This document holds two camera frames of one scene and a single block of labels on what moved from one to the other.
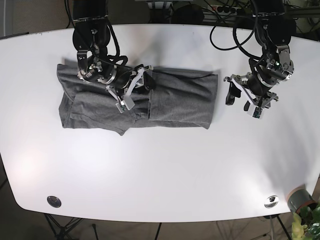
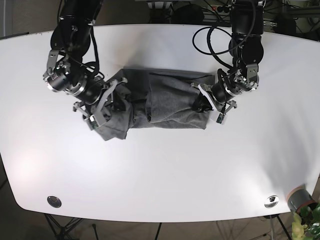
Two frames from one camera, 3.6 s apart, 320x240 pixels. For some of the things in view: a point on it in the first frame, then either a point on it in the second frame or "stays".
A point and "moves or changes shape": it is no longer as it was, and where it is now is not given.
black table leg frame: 61,231 stays
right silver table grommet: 271,201 stays
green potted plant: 306,224 stays
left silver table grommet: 54,201 stays
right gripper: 254,92 to 216,94
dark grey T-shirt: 180,97 moves or changes shape
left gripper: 128,79 to 96,107
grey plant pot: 298,198 stays
